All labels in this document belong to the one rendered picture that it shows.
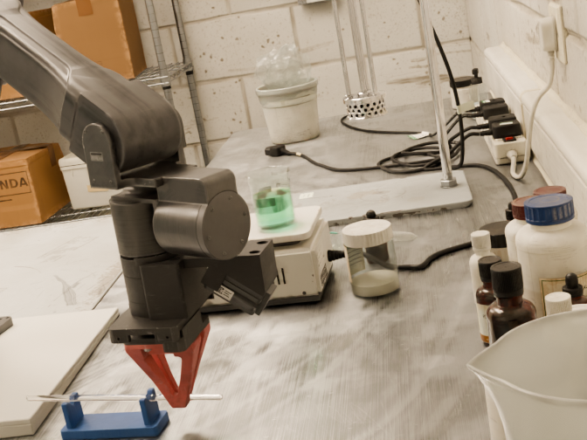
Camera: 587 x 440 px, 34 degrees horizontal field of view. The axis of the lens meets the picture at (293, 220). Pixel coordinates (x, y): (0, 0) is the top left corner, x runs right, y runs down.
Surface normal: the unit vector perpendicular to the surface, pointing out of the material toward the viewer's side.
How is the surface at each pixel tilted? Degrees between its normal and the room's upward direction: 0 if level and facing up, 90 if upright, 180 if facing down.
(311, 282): 90
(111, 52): 89
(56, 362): 2
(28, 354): 2
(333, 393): 0
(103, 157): 88
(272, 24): 90
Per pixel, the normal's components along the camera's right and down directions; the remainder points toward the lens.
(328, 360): -0.17, -0.95
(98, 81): 0.27, -0.80
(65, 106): -0.61, 0.24
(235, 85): -0.10, 0.29
